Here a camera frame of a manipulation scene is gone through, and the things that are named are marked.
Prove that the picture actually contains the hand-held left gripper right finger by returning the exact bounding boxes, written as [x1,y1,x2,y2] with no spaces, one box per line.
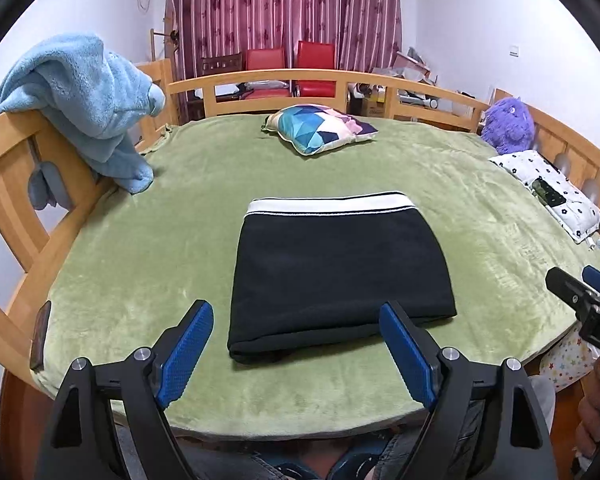
[378,301,561,480]

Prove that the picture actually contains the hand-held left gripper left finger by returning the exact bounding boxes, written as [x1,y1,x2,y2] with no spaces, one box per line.
[37,299,215,480]

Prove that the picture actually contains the black pants with white stripe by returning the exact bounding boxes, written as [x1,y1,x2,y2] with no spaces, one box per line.
[227,191,457,365]

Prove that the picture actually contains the person's right hand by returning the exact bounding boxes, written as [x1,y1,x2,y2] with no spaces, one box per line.
[575,355,600,459]

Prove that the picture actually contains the white star-print cloth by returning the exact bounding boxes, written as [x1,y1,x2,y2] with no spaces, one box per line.
[539,322,598,393]

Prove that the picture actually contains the white floral pillow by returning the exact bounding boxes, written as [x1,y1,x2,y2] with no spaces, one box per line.
[489,150,600,245]

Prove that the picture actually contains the green fleece blanket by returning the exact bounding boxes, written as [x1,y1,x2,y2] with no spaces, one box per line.
[30,112,600,441]

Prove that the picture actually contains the person's legs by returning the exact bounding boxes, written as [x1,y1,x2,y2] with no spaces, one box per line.
[180,430,486,480]

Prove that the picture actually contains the purple plush toy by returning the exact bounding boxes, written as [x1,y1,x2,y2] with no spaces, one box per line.
[480,97,536,156]

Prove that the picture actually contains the colourful geometric print pillow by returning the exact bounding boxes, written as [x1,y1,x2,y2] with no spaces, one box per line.
[261,104,380,157]

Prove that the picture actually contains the stack of flattened boxes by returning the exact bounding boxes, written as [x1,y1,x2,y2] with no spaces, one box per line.
[371,47,438,86]

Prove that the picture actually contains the light blue fleece towel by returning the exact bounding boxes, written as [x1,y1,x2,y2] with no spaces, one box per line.
[0,33,167,211]

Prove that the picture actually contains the dark wooden chair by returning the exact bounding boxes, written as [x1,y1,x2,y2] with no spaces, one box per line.
[201,52,244,73]

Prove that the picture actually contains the red chair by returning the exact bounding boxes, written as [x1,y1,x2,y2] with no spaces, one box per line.
[295,41,337,97]
[245,47,289,100]

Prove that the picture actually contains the wooden coat rack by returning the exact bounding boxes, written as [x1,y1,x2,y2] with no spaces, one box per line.
[150,12,181,66]

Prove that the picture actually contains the wooden bed frame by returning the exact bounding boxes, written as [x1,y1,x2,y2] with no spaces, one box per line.
[0,58,600,396]

